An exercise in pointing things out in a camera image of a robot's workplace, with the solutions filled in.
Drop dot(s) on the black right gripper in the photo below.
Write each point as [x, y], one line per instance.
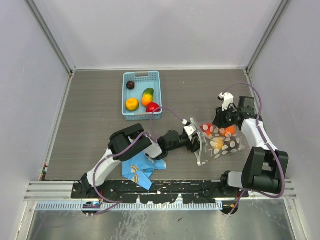
[219, 120]

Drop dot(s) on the blue patterned cloth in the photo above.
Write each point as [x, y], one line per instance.
[139, 169]

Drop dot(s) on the aluminium frame rail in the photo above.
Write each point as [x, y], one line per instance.
[49, 191]

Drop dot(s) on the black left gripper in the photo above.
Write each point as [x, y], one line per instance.
[194, 145]

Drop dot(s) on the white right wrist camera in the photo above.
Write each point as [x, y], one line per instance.
[227, 99]

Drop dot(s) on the clear polka dot zip bag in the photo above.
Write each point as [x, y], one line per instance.
[232, 145]

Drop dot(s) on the red fake apple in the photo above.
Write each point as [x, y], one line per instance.
[152, 107]

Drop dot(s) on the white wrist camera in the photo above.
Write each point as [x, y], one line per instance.
[227, 99]
[190, 128]

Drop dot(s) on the white slotted cable duct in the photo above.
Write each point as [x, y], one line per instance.
[92, 206]

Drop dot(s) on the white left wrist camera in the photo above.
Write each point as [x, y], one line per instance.
[190, 128]

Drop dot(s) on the orange fake fruit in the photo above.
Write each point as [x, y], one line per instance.
[147, 97]

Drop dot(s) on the yellow fake lemon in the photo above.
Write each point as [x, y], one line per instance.
[132, 104]

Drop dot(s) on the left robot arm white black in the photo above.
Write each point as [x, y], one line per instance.
[124, 145]

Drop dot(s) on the bright orange fake ball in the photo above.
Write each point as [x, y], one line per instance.
[230, 131]

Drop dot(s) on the small orange fake tangerine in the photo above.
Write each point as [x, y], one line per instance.
[217, 145]

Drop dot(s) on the red fake strawberry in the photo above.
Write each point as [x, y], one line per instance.
[207, 129]

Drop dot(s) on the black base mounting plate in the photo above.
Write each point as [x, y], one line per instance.
[167, 191]

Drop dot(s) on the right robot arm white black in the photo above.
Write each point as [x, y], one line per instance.
[265, 167]

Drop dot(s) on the dark purple fake plum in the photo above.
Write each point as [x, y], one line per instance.
[130, 85]

